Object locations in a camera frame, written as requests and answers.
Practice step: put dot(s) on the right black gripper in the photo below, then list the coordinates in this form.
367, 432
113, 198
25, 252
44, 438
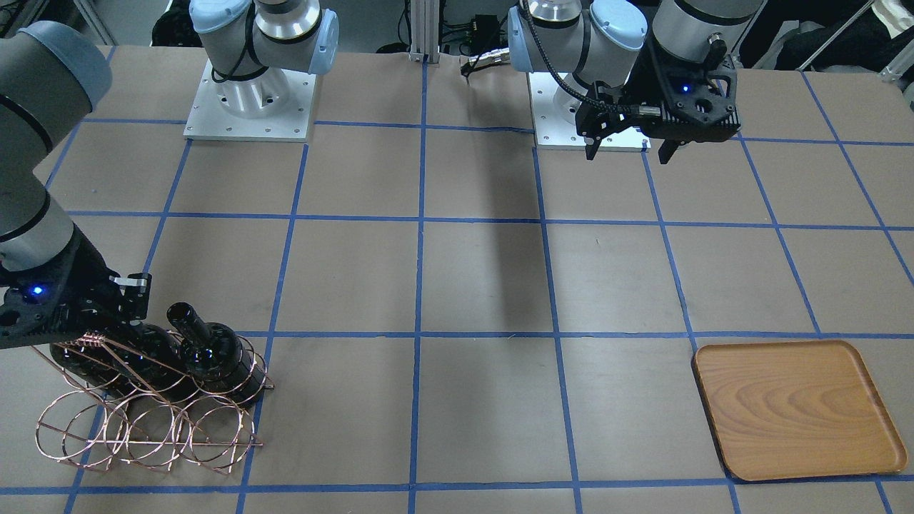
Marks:
84, 273

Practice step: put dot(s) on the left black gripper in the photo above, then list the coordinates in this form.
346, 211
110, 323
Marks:
648, 84

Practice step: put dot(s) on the dark wine bottle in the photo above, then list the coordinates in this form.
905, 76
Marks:
91, 364
151, 363
216, 358

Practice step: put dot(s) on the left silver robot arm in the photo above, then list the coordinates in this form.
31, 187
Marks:
605, 73

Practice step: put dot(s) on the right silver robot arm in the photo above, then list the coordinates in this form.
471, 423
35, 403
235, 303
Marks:
264, 57

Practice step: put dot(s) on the wooden tray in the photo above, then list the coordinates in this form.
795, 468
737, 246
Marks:
788, 410

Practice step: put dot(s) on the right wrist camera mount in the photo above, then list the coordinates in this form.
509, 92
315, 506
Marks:
133, 299

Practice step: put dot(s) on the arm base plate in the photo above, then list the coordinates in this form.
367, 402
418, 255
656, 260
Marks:
277, 106
553, 112

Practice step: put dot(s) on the copper wire wine basket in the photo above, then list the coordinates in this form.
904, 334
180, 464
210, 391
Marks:
94, 428

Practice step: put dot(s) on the aluminium frame post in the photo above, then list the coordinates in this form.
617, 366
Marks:
425, 31

